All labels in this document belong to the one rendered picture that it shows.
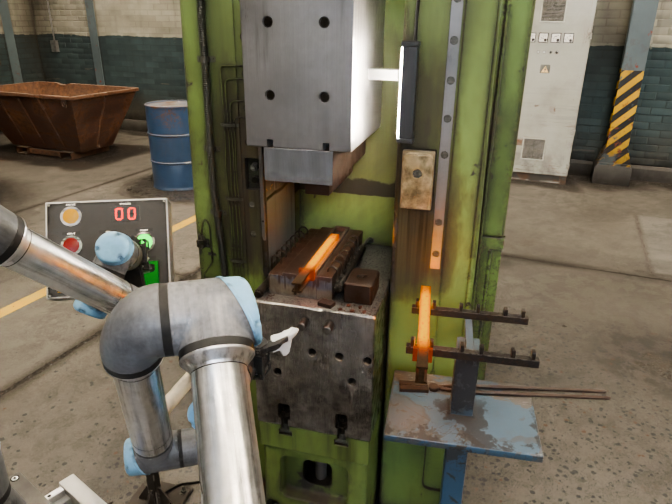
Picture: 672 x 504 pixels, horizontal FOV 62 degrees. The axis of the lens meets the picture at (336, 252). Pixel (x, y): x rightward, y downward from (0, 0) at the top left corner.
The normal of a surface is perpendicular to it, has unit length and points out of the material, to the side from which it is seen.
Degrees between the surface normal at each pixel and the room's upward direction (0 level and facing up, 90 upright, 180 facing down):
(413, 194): 90
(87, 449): 0
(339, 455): 90
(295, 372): 90
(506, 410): 0
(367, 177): 90
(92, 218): 60
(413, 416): 0
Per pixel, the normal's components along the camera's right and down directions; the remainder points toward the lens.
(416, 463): -0.25, 0.36
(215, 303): 0.18, -0.48
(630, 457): 0.01, -0.92
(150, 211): 0.15, -0.14
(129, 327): -0.22, 0.02
